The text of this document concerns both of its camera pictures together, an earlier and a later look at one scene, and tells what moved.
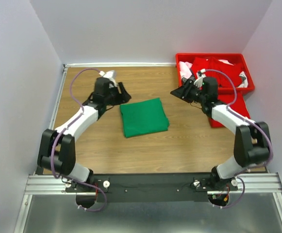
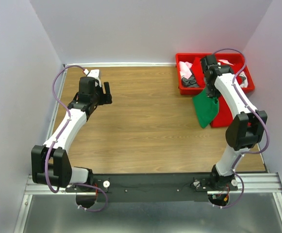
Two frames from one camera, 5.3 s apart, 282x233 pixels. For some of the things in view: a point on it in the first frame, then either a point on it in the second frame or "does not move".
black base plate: (142, 188) does not move
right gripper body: (187, 90) → (211, 91)
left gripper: (118, 92) → (104, 97)
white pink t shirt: (185, 69) does not move
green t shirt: (143, 118) → (206, 108)
